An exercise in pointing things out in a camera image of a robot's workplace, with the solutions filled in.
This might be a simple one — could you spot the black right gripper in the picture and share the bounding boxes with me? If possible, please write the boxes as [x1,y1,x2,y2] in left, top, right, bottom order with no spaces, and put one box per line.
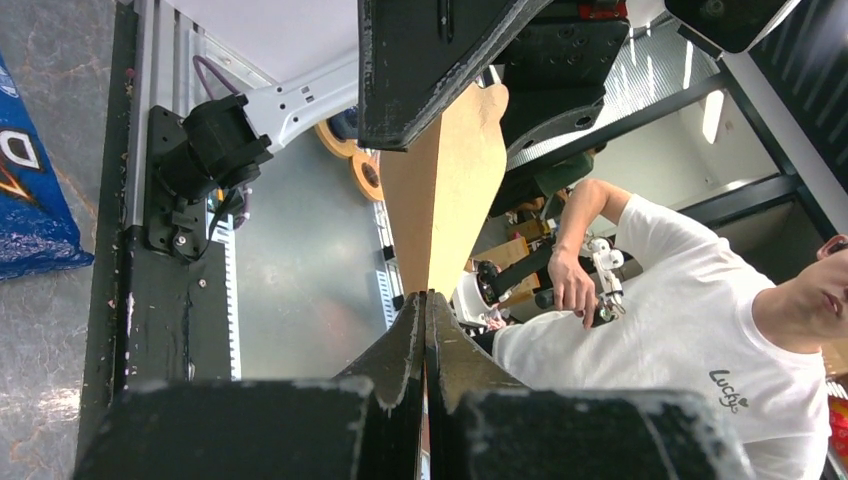
[358,0,630,156]

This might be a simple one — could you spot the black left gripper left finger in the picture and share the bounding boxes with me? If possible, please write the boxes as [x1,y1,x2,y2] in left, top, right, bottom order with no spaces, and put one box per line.
[74,292,426,479]

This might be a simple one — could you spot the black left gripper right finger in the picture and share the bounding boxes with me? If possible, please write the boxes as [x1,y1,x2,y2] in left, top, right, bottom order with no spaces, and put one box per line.
[425,291,752,479]

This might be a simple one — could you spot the brown paper coffee filter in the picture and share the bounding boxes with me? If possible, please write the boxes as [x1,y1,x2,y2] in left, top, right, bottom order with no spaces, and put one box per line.
[380,84,509,297]

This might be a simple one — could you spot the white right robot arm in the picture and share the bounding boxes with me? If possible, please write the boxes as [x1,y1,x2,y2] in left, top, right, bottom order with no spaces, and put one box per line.
[159,1,629,200]

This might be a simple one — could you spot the orange tape rolls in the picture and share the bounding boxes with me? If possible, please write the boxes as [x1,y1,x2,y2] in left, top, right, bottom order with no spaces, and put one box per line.
[314,119,384,202]

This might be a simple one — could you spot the person in white t-shirt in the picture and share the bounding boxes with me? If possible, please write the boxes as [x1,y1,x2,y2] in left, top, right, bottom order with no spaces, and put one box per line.
[477,179,847,479]

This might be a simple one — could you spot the blue Doritos chip bag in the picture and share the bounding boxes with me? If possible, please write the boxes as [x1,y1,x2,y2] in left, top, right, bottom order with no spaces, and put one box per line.
[1,63,94,280]

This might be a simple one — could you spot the aluminium rail frame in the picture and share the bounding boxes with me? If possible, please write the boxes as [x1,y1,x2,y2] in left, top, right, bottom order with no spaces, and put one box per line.
[124,1,275,227]

